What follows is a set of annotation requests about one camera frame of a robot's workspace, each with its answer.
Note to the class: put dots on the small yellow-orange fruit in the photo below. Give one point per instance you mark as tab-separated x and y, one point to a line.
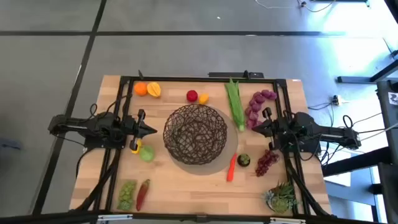
203	99

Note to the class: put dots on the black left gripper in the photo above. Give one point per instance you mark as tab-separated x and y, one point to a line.
136	130

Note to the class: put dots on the silver aluminium bracket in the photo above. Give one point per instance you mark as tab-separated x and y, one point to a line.
115	217
287	221

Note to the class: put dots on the green grape bunch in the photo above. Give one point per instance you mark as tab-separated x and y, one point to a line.
127	195

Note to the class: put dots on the red chili pepper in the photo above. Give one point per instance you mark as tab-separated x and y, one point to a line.
142	194

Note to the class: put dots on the black stand foot bar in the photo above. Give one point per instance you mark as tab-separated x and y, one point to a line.
354	79
354	163

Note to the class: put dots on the black flat bar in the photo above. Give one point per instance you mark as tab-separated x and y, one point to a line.
230	75

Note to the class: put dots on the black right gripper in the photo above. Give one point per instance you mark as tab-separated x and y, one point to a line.
273	130

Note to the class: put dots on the orange fruit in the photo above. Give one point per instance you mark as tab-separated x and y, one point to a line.
140	89

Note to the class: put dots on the red pomegranate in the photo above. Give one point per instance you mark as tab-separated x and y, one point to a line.
192	96

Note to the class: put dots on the large succulent arrangement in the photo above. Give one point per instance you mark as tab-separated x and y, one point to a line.
281	199

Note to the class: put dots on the yellow lemon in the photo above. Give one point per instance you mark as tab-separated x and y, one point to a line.
136	148

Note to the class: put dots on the dark cabinet with sticker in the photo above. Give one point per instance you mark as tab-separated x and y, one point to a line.
387	140

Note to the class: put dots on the purple grape bunch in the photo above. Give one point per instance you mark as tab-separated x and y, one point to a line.
265	163

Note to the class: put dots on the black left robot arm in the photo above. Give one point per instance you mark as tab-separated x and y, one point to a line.
93	128

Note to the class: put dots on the orange carrot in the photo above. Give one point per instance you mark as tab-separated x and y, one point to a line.
231	169

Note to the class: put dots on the black aluminium table frame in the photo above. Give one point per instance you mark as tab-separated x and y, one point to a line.
192	79

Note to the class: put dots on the round grey placemat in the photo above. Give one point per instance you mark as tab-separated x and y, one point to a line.
230	146

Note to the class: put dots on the yellow starfruit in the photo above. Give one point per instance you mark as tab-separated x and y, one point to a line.
154	89

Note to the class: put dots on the green romaine lettuce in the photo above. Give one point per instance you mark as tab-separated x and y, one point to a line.
235	104

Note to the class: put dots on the green pear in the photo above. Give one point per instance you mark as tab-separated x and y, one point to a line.
147	153

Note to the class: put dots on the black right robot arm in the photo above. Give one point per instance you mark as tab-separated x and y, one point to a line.
311	129

